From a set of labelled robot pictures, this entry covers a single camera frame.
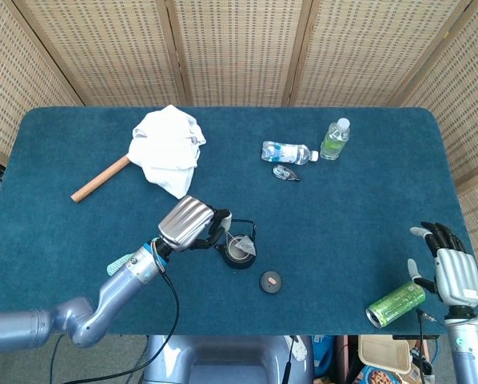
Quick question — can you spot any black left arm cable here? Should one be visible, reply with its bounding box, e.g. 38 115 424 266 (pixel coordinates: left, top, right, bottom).
49 271 181 384

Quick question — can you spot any woven bamboo folding screen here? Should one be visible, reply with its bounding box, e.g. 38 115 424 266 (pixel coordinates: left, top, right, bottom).
0 0 478 305

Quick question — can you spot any crumpled white cloth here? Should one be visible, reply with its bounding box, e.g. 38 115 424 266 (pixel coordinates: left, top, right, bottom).
127 104 207 200

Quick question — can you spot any clear bottle with green label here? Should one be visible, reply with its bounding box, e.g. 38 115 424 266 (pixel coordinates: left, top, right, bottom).
320 117 351 161

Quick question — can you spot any black lid with wooden knob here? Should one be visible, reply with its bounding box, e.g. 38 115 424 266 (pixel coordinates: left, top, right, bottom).
258 270 283 295

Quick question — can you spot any clear bottle with blue label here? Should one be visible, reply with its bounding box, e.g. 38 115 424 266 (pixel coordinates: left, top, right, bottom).
261 140 320 166

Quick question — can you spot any beige takeout box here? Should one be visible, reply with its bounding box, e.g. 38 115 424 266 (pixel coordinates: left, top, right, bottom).
357 334 414 375

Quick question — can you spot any black cast iron teapot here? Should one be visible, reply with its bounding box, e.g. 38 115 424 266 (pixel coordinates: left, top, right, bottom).
214 218 258 270

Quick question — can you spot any blue-grey robot torso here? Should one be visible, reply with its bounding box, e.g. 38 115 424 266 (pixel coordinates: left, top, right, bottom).
142 334 316 384

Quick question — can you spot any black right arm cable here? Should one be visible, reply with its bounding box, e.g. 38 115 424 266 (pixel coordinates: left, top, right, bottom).
415 307 440 384

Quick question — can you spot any green drink can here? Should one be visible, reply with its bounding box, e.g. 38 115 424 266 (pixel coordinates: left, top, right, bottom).
365 281 427 330

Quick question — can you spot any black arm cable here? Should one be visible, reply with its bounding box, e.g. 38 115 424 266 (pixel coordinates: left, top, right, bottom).
415 307 440 384
49 271 181 384

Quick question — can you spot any pyramid tea bag with string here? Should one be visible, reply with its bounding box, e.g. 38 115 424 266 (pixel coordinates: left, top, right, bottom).
221 218 258 258

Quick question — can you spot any wooden rolling pin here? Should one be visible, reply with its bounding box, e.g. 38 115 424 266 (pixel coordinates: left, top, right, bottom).
70 154 131 203

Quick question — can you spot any cookie box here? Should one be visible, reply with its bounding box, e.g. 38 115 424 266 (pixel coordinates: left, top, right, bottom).
353 364 408 384

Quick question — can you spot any blue package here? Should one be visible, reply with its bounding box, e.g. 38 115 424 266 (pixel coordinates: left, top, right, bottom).
311 334 336 379

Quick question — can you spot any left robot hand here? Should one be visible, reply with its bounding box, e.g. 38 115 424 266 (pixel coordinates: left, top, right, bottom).
157 194 234 253

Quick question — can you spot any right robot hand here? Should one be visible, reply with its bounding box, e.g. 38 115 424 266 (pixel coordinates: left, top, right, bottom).
406 222 478 308

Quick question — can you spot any mint green scrub brush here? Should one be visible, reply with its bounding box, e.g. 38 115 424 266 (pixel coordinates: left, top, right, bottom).
106 252 136 278

